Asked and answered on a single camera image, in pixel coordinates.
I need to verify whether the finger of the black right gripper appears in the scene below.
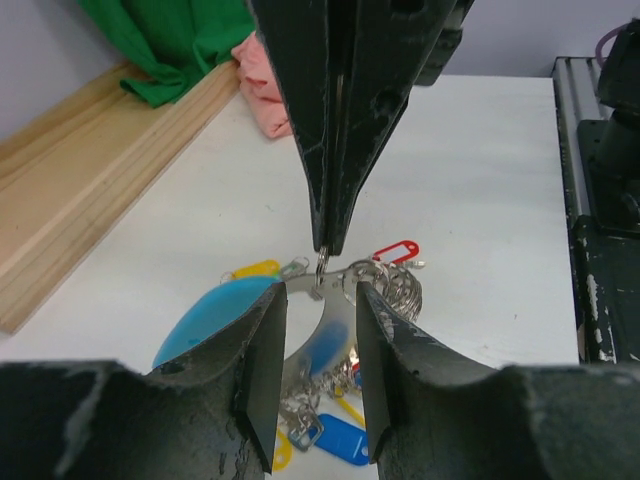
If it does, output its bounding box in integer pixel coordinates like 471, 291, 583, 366
332, 1, 472, 256
247, 0, 355, 253

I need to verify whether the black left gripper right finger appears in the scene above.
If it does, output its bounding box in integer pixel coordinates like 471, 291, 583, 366
356, 283, 639, 479

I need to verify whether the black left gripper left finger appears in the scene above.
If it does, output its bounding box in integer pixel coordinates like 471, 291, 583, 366
1, 283, 287, 479

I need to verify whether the metal keyring organizer blue handle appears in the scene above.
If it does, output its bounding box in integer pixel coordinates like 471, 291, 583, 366
151, 255, 426, 474

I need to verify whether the key with red tag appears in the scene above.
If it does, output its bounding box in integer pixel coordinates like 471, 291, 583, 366
370, 240, 426, 269

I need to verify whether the pink cloth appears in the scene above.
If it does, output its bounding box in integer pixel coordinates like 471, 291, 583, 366
231, 32, 292, 139

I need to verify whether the blue key tag on organizer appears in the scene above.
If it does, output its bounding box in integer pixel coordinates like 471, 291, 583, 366
308, 413, 369, 466

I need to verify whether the green shirt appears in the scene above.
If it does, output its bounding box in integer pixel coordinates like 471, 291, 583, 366
79, 0, 254, 108

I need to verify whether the key with yellow tag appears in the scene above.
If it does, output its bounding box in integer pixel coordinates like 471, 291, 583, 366
220, 259, 281, 283

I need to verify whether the key with green tag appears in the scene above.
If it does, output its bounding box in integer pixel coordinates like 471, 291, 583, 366
279, 256, 310, 281

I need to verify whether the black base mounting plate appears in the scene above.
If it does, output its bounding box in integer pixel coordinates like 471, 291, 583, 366
570, 215, 639, 364

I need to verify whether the wooden rack frame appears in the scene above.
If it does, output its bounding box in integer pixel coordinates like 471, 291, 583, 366
1, 62, 238, 334

